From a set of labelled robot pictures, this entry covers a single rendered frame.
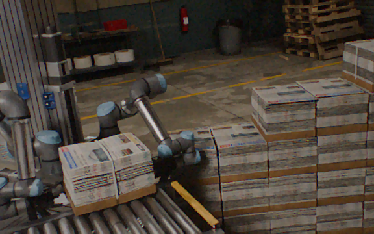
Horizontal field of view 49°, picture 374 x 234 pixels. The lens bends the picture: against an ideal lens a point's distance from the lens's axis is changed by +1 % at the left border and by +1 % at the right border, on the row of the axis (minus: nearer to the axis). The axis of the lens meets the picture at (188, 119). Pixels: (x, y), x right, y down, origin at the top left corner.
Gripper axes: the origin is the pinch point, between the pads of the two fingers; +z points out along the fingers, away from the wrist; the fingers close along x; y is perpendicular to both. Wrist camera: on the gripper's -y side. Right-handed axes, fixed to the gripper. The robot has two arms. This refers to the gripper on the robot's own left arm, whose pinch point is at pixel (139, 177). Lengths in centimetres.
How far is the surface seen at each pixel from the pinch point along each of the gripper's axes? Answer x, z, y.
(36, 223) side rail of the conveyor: 15, 54, 0
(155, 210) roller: 35.2, 5.3, -0.3
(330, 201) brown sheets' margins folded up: 25, -109, -40
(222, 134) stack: -18, -62, 3
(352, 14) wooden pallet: -427, -609, -8
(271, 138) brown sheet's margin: 11, -77, 6
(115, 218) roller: 31.9, 22.8, 0.4
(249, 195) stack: 7, -64, -30
